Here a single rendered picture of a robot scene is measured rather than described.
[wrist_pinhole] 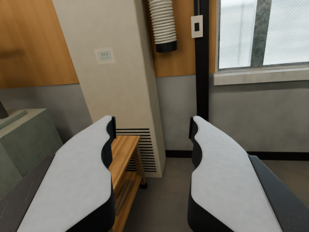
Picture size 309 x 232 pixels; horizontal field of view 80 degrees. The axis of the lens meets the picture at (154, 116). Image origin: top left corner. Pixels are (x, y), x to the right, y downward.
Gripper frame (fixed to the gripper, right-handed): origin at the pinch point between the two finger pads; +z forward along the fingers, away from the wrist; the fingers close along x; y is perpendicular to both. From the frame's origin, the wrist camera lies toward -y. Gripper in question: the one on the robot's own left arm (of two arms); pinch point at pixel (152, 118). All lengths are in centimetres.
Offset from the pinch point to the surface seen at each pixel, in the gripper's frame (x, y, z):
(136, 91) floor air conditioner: -12, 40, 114
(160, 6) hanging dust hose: 4, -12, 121
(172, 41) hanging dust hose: 12, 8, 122
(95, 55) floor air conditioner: -40, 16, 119
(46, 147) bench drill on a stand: -97, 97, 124
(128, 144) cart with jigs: -18, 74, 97
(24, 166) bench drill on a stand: -102, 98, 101
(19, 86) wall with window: -134, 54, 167
